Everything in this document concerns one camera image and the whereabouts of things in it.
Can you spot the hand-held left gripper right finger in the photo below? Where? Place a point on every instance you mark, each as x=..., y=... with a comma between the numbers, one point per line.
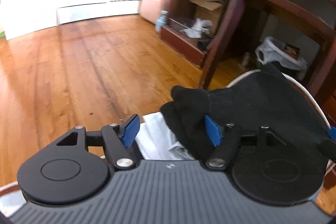
x=212, y=132

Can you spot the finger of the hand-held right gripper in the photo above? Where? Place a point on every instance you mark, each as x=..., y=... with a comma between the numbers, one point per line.
x=331, y=148

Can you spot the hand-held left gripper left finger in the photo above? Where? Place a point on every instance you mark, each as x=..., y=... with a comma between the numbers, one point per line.
x=131, y=130

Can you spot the black sweater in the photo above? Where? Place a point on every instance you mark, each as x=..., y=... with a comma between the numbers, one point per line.
x=262, y=100

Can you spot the light blue folded garment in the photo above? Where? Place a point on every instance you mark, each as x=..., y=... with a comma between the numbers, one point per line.
x=157, y=137

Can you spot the small metal can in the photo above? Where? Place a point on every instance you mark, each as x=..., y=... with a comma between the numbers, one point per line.
x=246, y=59

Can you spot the dark wooden shelf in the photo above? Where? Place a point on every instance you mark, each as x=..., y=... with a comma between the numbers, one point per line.
x=181, y=41

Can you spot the white crumpled cloth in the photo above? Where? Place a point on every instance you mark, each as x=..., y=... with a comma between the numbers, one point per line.
x=199, y=27

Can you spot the light blue pump bottle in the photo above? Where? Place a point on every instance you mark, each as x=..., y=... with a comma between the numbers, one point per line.
x=161, y=20

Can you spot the dark red wooden chair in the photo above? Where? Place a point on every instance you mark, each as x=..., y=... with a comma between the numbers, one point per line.
x=231, y=16

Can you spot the cardboard box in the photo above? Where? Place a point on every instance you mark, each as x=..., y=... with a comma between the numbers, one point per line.
x=207, y=11

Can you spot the pink box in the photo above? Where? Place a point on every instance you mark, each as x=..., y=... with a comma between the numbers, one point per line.
x=152, y=6

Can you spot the checked rug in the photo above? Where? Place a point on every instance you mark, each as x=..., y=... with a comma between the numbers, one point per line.
x=10, y=197

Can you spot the small green object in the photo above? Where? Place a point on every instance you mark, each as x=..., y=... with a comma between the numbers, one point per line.
x=1, y=35

